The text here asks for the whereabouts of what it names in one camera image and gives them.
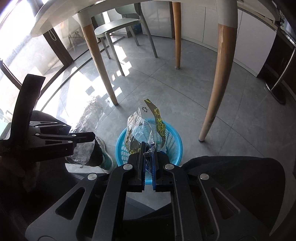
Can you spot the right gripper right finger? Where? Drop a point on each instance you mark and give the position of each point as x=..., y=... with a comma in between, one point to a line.
x=160, y=177

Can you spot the person's left sneaker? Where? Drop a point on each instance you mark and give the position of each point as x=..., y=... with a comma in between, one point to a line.
x=104, y=160

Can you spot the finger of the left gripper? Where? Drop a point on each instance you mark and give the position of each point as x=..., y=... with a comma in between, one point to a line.
x=49, y=128
x=74, y=139

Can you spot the balcony folding chair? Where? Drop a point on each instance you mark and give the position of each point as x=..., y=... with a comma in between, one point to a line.
x=73, y=32

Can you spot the round white table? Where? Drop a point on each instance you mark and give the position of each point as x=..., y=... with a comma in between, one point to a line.
x=181, y=95

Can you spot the clear yellow-print snack bag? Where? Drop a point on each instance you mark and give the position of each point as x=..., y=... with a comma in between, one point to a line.
x=145, y=125

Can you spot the white plastic shopping bag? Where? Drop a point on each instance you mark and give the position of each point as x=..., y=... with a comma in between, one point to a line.
x=85, y=154

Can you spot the blue plastic waste basket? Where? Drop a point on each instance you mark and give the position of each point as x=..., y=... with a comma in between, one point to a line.
x=174, y=146

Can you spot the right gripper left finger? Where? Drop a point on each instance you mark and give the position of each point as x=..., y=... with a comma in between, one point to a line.
x=137, y=181

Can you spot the white kitchen counter cabinets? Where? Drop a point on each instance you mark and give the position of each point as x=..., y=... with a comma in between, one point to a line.
x=222, y=37

